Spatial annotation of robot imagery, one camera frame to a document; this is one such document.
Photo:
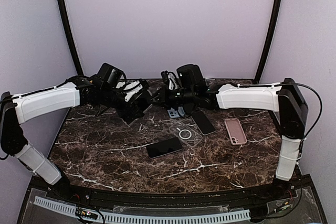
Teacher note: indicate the right green circuit board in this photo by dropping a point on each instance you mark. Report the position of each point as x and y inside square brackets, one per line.
[282, 207]

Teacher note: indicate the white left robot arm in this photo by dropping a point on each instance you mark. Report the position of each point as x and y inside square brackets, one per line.
[31, 117]

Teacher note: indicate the black left frame post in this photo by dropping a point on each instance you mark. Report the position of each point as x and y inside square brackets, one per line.
[69, 36]

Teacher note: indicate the black frame post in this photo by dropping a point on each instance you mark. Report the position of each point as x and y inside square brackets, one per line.
[69, 36]
[268, 40]

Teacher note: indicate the phone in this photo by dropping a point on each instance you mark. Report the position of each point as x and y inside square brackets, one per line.
[164, 147]
[203, 123]

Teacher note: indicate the black right frame post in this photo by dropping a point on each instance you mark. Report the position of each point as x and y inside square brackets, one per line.
[268, 40]

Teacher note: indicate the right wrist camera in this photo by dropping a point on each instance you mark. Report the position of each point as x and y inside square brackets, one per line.
[170, 80]

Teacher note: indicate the green circuit board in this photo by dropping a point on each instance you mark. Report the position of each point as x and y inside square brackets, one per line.
[86, 215]
[282, 207]

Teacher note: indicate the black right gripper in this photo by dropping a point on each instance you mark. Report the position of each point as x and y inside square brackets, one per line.
[161, 95]

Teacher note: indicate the left green circuit board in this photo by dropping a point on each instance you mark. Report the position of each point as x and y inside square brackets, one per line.
[86, 215]

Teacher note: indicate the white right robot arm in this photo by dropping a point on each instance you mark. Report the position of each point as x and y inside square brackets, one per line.
[284, 98]

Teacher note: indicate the black front rail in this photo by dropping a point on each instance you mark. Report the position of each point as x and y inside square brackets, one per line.
[248, 197]

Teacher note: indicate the white slotted cable duct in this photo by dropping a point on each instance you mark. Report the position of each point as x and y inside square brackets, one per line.
[67, 209]

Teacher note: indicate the clear magsafe phone case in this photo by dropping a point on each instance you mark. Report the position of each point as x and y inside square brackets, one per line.
[186, 134]

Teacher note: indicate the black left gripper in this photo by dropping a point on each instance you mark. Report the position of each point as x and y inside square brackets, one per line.
[129, 115]

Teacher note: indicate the pink phone case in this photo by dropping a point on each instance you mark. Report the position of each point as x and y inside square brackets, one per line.
[235, 132]

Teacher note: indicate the light blue phone case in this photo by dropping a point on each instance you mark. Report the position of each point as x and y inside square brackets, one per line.
[176, 113]

